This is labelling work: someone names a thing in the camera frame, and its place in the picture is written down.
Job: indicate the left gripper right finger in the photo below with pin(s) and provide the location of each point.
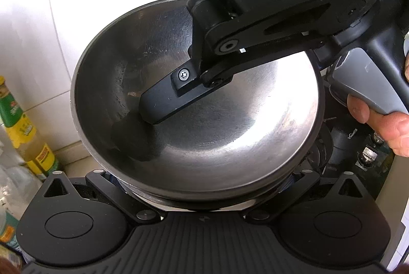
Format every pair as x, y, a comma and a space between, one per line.
282, 199

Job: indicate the clear plastic bottle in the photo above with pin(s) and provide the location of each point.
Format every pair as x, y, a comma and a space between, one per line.
18, 188

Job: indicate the yellow green oil bottle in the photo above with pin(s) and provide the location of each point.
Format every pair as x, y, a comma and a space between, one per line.
25, 137

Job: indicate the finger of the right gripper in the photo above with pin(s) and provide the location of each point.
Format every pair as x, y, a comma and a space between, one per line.
175, 91

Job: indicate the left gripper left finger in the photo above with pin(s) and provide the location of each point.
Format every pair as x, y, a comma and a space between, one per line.
109, 187

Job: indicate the person right hand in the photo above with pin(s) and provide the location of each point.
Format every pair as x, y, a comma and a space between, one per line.
393, 128

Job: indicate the large steel bowl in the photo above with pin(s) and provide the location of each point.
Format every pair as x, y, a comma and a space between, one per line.
207, 148

